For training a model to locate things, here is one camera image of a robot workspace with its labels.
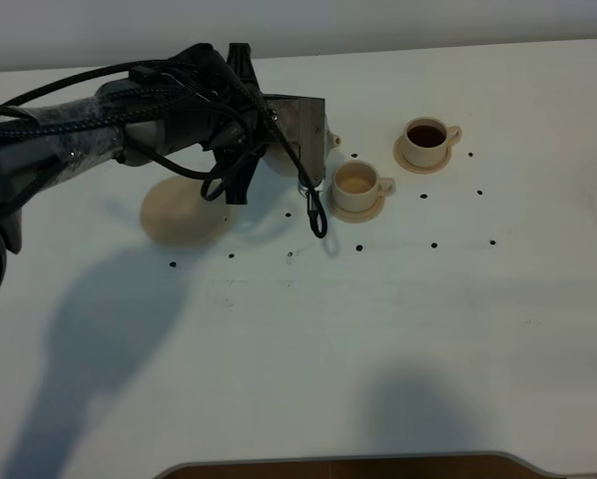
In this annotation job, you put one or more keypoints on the far beige teacup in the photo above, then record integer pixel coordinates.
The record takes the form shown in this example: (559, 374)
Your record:
(426, 140)

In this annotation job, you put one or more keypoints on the beige cup saucer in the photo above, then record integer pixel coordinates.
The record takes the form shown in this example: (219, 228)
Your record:
(422, 170)
(352, 217)

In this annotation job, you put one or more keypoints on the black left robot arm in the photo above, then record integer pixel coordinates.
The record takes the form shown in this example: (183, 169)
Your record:
(61, 130)

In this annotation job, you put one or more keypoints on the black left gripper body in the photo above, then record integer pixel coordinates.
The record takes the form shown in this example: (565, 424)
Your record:
(216, 115)

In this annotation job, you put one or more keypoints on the beige teacup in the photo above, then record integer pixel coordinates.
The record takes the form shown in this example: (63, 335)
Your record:
(357, 187)
(426, 140)

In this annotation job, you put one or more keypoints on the near beige cup saucer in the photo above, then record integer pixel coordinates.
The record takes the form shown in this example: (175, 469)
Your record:
(352, 217)

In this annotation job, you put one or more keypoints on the near beige teacup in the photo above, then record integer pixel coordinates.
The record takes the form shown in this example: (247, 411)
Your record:
(357, 187)

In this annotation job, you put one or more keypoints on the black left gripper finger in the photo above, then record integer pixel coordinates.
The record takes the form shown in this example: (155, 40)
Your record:
(240, 62)
(238, 172)

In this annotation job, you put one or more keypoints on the beige teapot with lid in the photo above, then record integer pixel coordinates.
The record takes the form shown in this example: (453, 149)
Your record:
(298, 144)

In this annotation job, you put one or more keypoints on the beige teapot saucer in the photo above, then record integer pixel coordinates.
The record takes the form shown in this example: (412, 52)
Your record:
(173, 213)

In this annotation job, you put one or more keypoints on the far beige cup saucer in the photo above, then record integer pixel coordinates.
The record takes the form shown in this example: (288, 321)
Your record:
(422, 170)

